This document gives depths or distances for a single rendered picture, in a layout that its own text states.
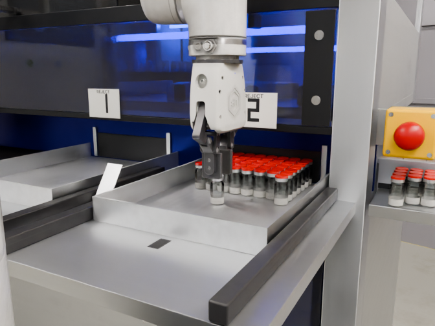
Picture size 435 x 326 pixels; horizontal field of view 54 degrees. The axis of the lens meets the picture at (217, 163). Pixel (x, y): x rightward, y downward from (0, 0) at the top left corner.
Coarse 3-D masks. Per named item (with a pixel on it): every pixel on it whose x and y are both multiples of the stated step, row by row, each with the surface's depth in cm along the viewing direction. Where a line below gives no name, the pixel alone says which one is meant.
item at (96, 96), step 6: (90, 90) 90; (96, 90) 89; (102, 90) 88; (108, 90) 87; (114, 90) 87; (90, 96) 90; (96, 96) 89; (102, 96) 88; (108, 96) 88; (114, 96) 87; (90, 102) 90; (96, 102) 89; (102, 102) 89; (108, 102) 88; (114, 102) 87; (90, 108) 91; (96, 108) 90; (102, 108) 89; (108, 108) 88; (114, 108) 87; (90, 114) 91; (96, 114) 90; (102, 114) 89; (108, 114) 88; (114, 114) 88
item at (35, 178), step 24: (0, 168) 83; (24, 168) 88; (48, 168) 91; (72, 168) 91; (96, 168) 91; (144, 168) 82; (168, 168) 89; (0, 192) 68; (24, 192) 66; (48, 192) 63; (72, 192) 66
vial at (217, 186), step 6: (216, 180) 65; (222, 180) 66; (210, 186) 66; (216, 186) 65; (222, 186) 65; (210, 192) 66; (216, 192) 65; (222, 192) 65; (210, 198) 66; (216, 198) 65; (222, 198) 66; (216, 204) 66
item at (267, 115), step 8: (248, 96) 73; (256, 96) 72; (264, 96) 71; (272, 96) 71; (248, 104) 73; (264, 104) 72; (272, 104) 71; (256, 112) 73; (264, 112) 72; (272, 112) 71; (264, 120) 72; (272, 120) 72; (272, 128) 72
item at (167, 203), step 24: (192, 168) 81; (120, 192) 63; (144, 192) 69; (168, 192) 73; (192, 192) 73; (312, 192) 63; (96, 216) 59; (120, 216) 57; (144, 216) 55; (168, 216) 53; (192, 216) 51; (216, 216) 60; (240, 216) 60; (264, 216) 60; (288, 216) 53; (192, 240) 52; (216, 240) 50; (240, 240) 49; (264, 240) 47
